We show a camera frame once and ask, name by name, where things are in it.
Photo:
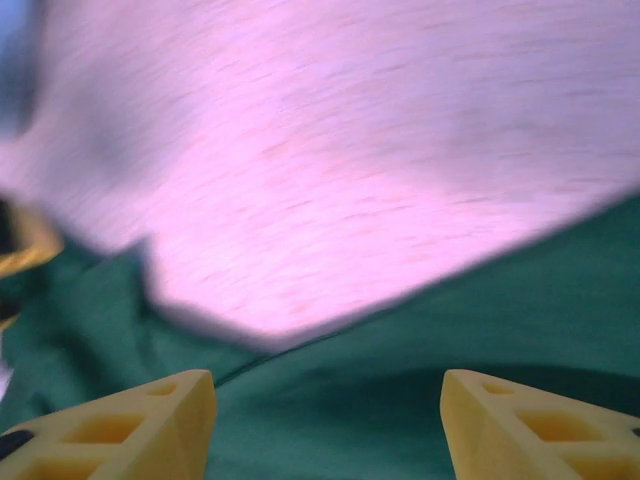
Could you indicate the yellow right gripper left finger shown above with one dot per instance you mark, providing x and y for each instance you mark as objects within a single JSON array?
[{"x": 165, "y": 430}]

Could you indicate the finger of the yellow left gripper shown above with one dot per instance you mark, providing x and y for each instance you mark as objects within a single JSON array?
[
  {"x": 35, "y": 255},
  {"x": 7, "y": 320}
]

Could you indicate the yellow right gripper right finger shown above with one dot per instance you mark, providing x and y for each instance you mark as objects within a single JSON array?
[{"x": 480, "y": 430}]

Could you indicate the dark green t-shirt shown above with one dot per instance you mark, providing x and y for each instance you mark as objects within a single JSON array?
[{"x": 350, "y": 390}]

